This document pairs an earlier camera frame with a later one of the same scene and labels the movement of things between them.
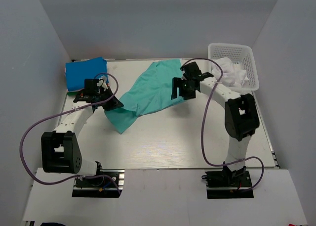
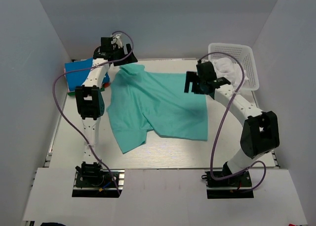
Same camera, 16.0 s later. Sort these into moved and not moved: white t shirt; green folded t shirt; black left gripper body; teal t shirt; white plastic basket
Moved: black left gripper body; teal t shirt
Not moved: white plastic basket; green folded t shirt; white t shirt
